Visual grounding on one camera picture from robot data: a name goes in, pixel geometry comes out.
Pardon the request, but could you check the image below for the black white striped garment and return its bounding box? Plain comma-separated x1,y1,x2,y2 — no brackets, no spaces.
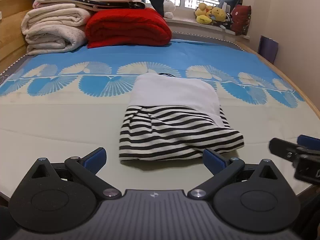
119,73,244,161

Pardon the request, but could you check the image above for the grey mattress edge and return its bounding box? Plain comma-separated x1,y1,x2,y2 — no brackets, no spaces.
172,31,249,52

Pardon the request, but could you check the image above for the dark red cushion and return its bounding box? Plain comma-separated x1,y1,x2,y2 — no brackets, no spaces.
231,4,252,35

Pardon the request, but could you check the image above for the cream folded quilt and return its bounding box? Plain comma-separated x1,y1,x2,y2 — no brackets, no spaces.
21,3,91,56

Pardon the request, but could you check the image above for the red folded blanket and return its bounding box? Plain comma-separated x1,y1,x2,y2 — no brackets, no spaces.
85,8,172,48

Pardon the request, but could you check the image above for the yellow plush toy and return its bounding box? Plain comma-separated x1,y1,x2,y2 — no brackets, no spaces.
195,3,227,26

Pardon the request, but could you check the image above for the white plush toy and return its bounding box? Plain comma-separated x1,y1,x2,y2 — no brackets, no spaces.
163,0,176,19

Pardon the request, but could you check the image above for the purple bag by wall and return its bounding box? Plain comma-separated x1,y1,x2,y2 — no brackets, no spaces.
258,35,279,64

